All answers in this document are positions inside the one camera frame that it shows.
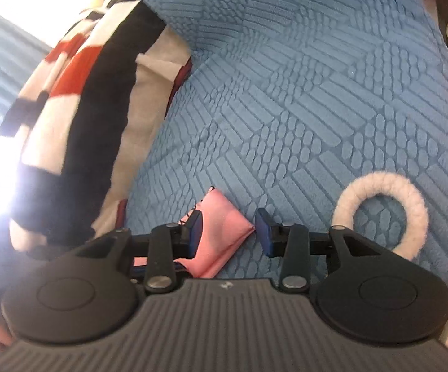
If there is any white fluffy hair tie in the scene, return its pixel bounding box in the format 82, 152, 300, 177
331, 173, 430, 261

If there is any blue textured blanket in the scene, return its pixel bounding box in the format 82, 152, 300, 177
116, 0, 448, 292

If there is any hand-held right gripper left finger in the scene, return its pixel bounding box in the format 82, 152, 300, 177
75, 210, 204, 294

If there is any teal curtain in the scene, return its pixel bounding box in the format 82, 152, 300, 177
0, 7, 53, 125

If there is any black white red striped blanket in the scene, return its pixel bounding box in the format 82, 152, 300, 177
0, 0, 192, 253

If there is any pink shopping bag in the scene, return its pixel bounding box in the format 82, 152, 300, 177
133, 186, 256, 280

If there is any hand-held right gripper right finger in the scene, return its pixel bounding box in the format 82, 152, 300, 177
255, 208, 384, 294

